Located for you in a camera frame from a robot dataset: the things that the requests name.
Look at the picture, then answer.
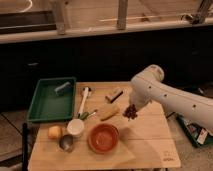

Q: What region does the dark red grape bunch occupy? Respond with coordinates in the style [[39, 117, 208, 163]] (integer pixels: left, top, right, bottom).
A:
[[123, 104, 137, 120]]

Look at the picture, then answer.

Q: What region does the red bowl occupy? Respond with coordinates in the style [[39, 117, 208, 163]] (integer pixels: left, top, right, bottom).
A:
[[87, 123, 119, 154]]

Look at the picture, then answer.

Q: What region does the small metal cup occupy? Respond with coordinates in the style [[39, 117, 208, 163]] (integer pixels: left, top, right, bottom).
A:
[[59, 135, 74, 152]]

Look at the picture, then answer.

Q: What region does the green plastic tray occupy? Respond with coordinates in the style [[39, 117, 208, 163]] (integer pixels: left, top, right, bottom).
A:
[[27, 77, 76, 122]]

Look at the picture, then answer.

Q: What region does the yellow round fruit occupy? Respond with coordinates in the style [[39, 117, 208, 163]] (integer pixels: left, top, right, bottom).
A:
[[48, 126, 62, 139]]

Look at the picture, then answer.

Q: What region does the green handled utensil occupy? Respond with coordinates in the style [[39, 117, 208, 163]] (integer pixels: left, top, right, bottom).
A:
[[79, 109, 98, 120]]

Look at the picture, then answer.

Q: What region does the wooden folding table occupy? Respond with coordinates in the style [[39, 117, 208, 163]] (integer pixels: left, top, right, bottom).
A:
[[27, 81, 182, 171]]

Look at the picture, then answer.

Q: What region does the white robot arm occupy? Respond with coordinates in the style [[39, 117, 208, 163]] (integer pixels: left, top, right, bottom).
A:
[[129, 64, 213, 133]]

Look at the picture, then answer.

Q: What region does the dark chair frame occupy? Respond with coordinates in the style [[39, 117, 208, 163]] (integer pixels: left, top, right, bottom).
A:
[[22, 123, 29, 171]]

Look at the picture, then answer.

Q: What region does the yellow banana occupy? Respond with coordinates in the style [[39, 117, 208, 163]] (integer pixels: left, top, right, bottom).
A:
[[98, 104, 119, 121]]

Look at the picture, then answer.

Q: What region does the brown and black block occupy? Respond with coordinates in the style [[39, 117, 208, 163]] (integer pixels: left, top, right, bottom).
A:
[[105, 87, 123, 103]]

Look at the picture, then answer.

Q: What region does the white cup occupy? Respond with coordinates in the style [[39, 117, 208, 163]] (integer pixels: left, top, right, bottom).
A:
[[67, 119, 85, 137]]

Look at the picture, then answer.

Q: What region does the green bin with items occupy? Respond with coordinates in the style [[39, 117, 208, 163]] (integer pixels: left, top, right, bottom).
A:
[[176, 115, 213, 148]]

